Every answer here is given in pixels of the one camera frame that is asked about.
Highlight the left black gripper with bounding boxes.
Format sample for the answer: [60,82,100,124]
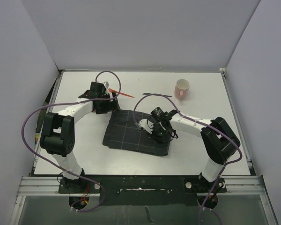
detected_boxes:
[96,91,119,114]

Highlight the dark checked cloth placemat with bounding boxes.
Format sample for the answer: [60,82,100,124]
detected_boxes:
[102,110,170,157]

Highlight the pink white mug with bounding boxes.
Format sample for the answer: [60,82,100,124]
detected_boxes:
[174,79,190,100]

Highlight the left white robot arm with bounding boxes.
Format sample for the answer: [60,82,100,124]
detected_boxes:
[40,82,120,193]

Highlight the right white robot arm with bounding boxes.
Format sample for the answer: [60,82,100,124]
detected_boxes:
[138,107,240,192]

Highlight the orange plastic fork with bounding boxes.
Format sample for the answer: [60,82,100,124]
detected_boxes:
[108,88,135,98]

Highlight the blue plastic knife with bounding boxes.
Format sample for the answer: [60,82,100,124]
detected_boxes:
[142,92,172,98]

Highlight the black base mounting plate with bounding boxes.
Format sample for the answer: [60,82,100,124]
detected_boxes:
[58,175,227,210]

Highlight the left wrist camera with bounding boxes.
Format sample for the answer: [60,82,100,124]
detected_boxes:
[103,82,110,93]

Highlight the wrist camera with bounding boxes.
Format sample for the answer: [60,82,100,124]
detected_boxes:
[103,82,110,93]
[138,119,154,134]

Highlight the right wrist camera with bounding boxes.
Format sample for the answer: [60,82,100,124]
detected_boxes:
[138,119,154,134]

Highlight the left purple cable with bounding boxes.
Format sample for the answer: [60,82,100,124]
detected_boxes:
[22,70,121,213]

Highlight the aluminium frame rail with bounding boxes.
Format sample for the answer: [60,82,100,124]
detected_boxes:
[17,175,265,196]

